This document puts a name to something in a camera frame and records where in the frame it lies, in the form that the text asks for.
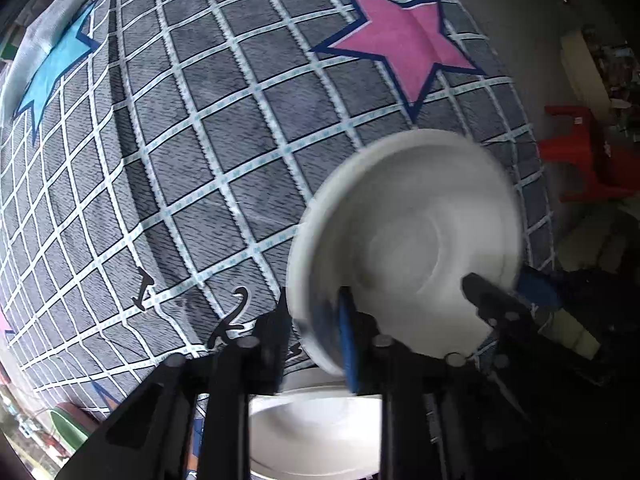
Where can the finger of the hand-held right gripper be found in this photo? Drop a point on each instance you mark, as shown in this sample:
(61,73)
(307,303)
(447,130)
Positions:
(540,287)
(492,305)

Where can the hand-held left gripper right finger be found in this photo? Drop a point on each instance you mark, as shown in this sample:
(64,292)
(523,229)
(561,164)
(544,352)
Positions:
(346,342)

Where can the large white bowl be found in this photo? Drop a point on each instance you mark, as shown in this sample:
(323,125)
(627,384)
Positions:
(415,240)

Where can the red plastic stool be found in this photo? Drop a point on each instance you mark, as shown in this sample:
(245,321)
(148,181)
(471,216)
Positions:
(595,155)

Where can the grey checked blanket with stars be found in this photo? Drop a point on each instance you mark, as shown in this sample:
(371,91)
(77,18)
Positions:
(200,160)

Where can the green square plate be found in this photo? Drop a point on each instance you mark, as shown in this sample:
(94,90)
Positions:
(70,430)

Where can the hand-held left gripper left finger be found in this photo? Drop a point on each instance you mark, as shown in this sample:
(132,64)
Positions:
(272,345)

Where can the cream box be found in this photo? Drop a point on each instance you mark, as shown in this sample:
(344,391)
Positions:
(585,65)

